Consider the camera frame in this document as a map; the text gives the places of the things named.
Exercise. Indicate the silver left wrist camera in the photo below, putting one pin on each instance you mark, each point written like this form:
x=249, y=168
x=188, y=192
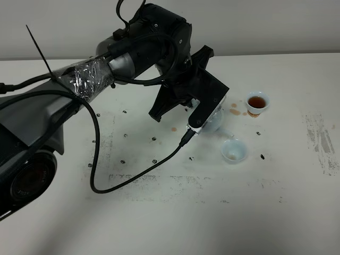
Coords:
x=210, y=93

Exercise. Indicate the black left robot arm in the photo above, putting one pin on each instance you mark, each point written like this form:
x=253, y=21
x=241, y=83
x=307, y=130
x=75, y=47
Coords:
x=152, y=49

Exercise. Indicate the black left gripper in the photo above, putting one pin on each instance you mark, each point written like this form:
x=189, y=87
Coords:
x=180, y=83

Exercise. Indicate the near light blue teacup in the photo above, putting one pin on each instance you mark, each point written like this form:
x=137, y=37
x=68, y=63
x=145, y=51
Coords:
x=234, y=151

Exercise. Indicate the far light blue teacup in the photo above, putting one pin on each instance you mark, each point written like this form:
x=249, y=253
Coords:
x=256, y=102

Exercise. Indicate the light blue porcelain teapot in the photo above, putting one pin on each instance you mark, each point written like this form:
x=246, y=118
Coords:
x=214, y=126

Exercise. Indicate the light blue teacup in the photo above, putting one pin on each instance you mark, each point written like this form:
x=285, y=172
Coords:
x=234, y=151
x=256, y=102

